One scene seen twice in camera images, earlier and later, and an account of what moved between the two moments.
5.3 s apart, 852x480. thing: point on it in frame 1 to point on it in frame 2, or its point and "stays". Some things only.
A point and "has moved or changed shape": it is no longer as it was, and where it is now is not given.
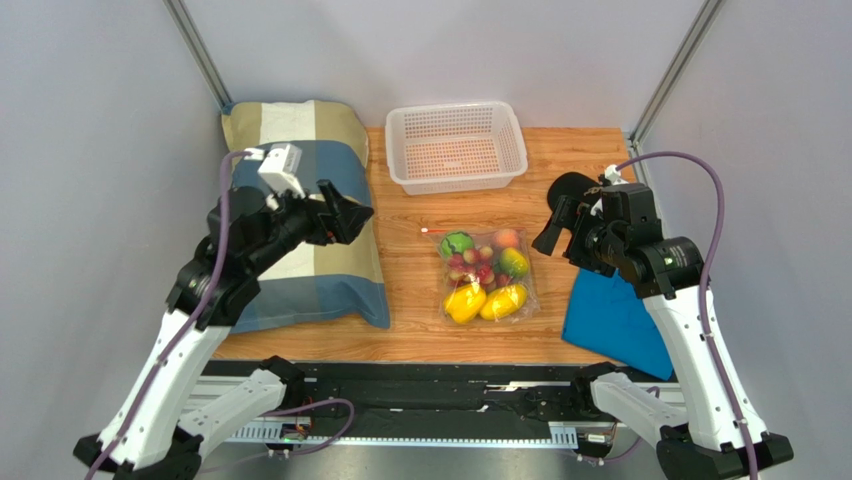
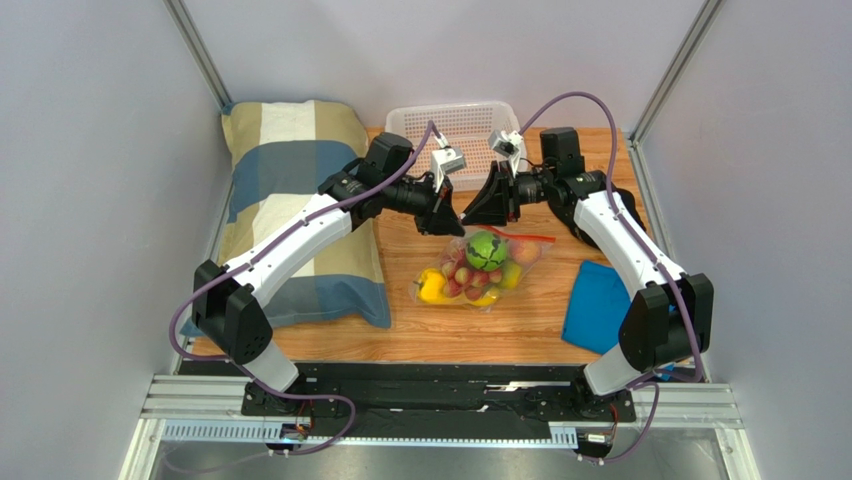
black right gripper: (574, 222) to (504, 192)
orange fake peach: (506, 238) to (524, 251)
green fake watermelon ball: (456, 242) to (486, 250)
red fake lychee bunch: (475, 265) stays
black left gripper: (340, 219) to (440, 217)
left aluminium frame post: (198, 53) stays
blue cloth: (607, 317) stays
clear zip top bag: (486, 275) has moved or changed shape
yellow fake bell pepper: (465, 302) to (432, 286)
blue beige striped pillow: (311, 283) stays
